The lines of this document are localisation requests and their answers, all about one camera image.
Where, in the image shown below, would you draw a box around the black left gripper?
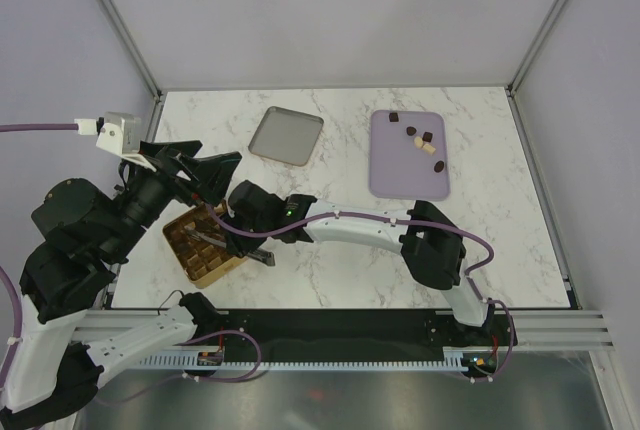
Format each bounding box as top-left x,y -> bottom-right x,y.
106,139 -> 246,259

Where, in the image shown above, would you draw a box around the metal tongs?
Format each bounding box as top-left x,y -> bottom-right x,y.
184,227 -> 276,267

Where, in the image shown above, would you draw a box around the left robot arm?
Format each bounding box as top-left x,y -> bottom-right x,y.
1,140 -> 241,429

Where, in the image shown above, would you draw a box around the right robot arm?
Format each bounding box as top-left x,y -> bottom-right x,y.
216,181 -> 494,345

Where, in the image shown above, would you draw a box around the silver tin lid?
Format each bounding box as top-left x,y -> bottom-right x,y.
248,106 -> 324,167

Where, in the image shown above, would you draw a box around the lilac plastic tray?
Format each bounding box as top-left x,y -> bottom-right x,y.
369,110 -> 451,201

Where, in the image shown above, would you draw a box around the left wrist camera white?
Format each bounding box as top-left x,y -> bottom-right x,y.
96,112 -> 146,166

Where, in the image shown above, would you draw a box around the left aluminium frame post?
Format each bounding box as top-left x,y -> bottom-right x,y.
69,0 -> 166,101

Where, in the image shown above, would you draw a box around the aluminium frame post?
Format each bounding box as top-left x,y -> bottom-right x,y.
505,0 -> 571,99
69,0 -> 166,101

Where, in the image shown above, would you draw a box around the white slotted cable duct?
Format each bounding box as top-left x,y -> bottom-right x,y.
133,349 -> 496,372

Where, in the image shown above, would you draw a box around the right aluminium frame post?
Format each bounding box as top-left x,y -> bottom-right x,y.
505,0 -> 571,99

